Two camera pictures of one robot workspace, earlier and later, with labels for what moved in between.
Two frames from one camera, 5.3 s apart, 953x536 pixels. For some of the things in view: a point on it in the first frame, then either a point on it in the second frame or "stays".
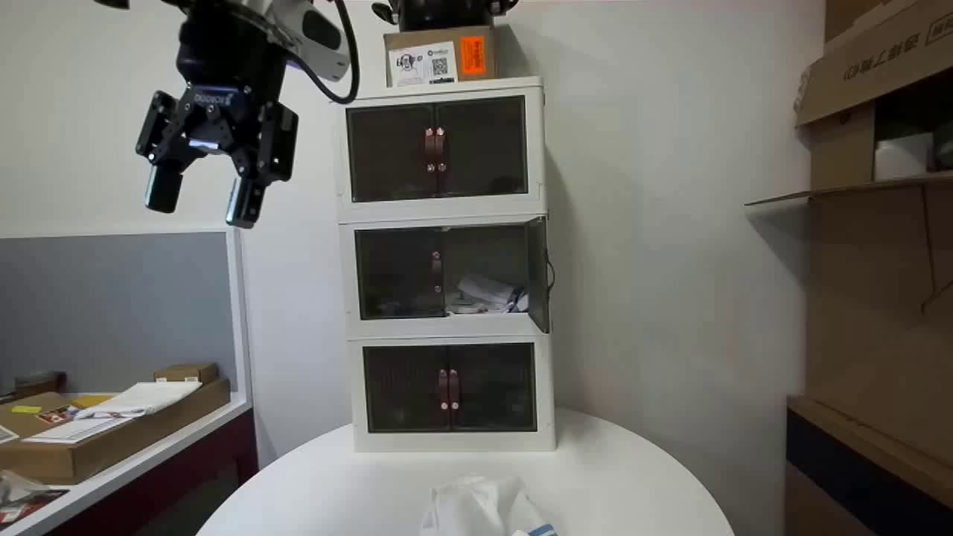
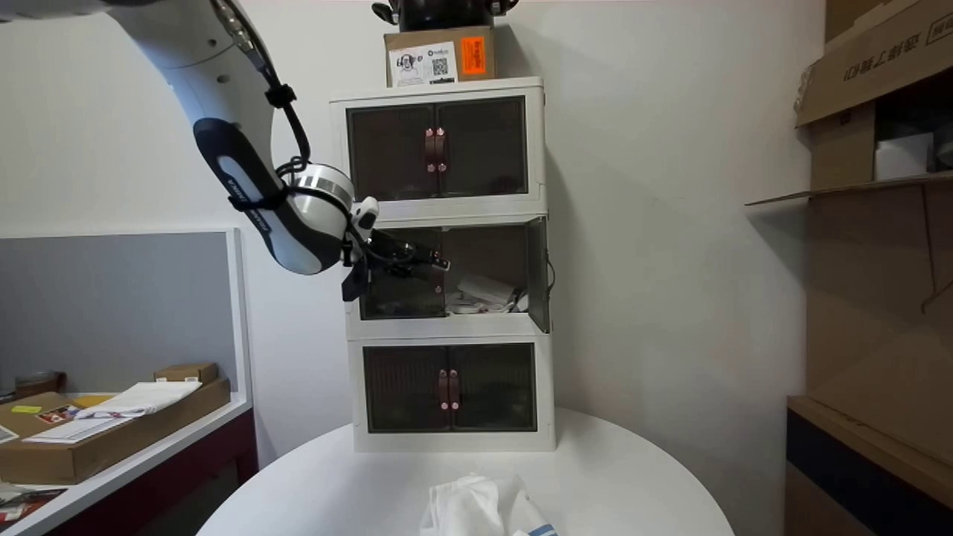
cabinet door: x=403 y=273 stays
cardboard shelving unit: x=871 y=438 stays
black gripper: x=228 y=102 to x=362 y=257
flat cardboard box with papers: x=56 y=435 stays
